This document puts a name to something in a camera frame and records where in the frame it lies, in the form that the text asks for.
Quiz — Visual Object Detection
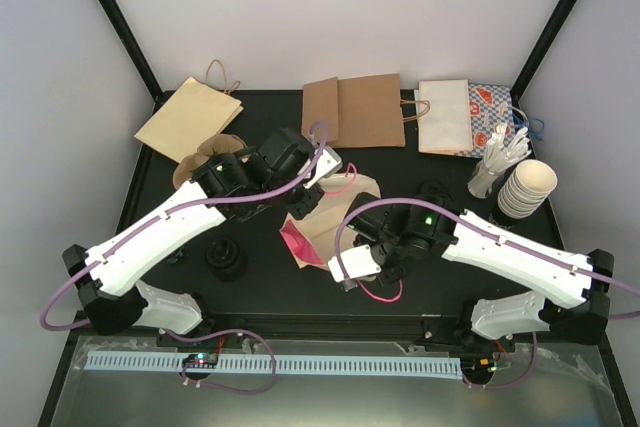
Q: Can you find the cake print paper bag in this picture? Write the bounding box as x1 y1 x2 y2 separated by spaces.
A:
280 173 380 271

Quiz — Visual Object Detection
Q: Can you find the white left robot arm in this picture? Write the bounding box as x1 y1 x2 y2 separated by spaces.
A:
63 128 342 346

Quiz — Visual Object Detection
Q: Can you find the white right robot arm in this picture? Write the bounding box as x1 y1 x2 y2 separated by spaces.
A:
328 194 614 350

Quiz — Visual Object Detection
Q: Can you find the black cup lid stack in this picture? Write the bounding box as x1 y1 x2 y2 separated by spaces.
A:
418 181 459 212

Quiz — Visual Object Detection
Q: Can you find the brown pulp cup carrier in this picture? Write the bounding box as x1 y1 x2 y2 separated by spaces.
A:
172 134 247 190

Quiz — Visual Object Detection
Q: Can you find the brown kraft paper bag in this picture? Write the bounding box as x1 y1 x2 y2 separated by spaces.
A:
301 74 406 148

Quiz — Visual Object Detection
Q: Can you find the stack of black lids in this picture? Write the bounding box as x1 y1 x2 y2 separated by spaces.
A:
206 237 248 282

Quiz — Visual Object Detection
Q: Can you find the white paper bag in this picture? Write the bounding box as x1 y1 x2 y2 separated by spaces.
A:
400 79 473 155

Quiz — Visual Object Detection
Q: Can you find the white plastic cutlery bunch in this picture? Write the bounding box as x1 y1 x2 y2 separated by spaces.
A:
467 123 531 199

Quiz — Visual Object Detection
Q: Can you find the stack of paper cups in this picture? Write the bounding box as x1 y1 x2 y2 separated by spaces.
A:
497 159 558 219

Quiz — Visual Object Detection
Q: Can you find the red blue patterned bag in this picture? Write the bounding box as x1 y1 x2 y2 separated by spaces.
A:
457 83 544 158

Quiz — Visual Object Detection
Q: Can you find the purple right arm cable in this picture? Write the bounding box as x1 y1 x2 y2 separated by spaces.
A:
332 197 640 388

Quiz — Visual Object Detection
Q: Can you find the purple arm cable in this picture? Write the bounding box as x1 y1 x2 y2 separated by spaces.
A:
40 122 331 394
332 197 640 388

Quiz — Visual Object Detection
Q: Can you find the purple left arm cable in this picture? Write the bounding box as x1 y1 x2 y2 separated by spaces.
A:
40 122 331 394

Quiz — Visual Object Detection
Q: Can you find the tan paper bag with handles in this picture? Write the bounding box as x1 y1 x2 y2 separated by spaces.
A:
135 59 243 163

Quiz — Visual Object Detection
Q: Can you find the white perforated front rail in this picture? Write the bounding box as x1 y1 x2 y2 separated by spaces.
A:
84 351 463 380

